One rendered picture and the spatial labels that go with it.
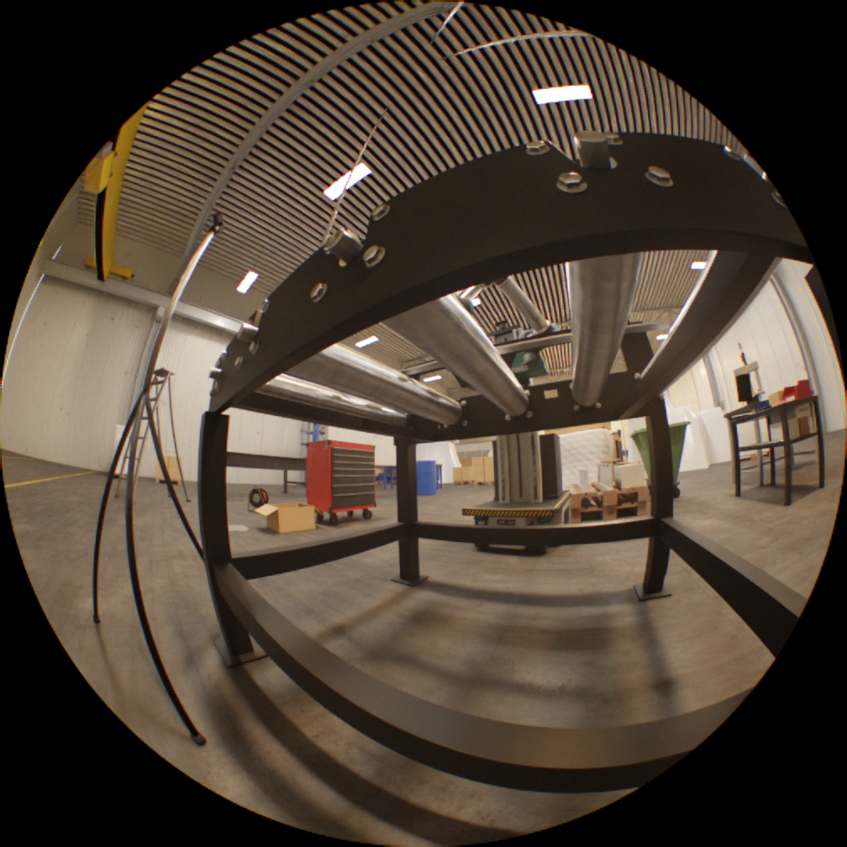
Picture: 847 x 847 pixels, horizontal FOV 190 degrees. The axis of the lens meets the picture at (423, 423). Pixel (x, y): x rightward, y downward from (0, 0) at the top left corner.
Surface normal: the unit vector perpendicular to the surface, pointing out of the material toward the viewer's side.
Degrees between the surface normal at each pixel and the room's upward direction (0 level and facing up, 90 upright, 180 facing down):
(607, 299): 166
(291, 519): 90
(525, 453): 90
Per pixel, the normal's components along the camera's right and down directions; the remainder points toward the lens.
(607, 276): -0.18, 0.98
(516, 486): -0.62, -0.13
